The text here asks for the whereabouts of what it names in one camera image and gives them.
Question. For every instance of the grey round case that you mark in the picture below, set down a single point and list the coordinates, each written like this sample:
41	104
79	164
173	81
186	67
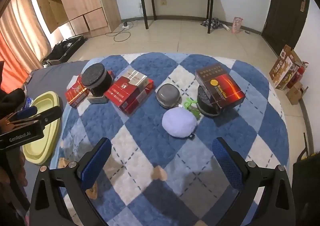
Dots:
167	96

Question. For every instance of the plain brown cardboard box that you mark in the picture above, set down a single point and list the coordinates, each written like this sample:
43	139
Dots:
295	93

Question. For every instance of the checkered cloth pile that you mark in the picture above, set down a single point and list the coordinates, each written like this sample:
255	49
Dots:
212	23

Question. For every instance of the purple plush puff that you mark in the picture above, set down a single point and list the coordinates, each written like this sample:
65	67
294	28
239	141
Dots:
178	122

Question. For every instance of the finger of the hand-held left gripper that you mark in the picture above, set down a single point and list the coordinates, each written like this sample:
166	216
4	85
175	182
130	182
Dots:
50	116
28	112

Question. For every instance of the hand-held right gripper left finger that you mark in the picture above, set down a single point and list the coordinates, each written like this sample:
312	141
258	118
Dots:
96	163

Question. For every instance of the printed cardboard box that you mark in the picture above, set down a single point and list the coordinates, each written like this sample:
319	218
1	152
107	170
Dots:
283	68

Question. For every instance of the pale yellow plastic basin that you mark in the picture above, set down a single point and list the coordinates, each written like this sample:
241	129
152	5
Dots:
43	126

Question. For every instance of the white power strip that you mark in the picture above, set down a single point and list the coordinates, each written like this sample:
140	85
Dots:
125	25

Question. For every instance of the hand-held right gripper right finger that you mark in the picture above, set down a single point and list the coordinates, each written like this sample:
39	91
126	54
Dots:
227	163

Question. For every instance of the black jacket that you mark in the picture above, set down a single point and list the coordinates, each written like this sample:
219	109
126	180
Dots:
10	93

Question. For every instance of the dark brown box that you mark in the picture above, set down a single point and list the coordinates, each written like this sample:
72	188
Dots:
220	86

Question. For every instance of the red carton with white emblem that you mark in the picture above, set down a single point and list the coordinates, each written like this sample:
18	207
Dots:
120	92

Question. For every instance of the tall black sponge cylinder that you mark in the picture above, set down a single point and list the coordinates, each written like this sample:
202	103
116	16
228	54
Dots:
96	78

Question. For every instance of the red carton with gold side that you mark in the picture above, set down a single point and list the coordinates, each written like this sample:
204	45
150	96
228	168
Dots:
136	103

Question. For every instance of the beige curtain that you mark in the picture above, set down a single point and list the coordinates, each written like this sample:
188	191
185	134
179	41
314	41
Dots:
17	16

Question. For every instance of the red fire extinguisher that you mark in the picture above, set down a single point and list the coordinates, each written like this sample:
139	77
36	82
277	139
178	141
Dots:
298	71

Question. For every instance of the blue packet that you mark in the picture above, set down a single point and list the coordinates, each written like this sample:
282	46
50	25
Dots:
29	102

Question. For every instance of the silver metal box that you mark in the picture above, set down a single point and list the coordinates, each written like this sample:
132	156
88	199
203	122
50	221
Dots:
97	99

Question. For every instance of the silver cigarette carton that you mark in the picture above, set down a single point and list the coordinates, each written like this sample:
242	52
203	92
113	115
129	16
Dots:
132	76

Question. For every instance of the black sponge with grey band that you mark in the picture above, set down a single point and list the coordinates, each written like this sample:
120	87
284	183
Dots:
206	106

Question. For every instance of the orange curtain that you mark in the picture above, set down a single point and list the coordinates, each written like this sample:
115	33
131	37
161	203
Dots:
15	53

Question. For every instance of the pink bag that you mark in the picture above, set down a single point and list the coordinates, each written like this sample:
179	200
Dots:
237	25

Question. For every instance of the black suitcase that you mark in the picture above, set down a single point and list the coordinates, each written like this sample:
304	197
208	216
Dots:
63	48

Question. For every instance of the blue white checkered blanket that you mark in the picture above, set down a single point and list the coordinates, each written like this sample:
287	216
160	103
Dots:
150	153

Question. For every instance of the dark wooden door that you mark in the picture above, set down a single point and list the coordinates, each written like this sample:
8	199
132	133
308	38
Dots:
282	9

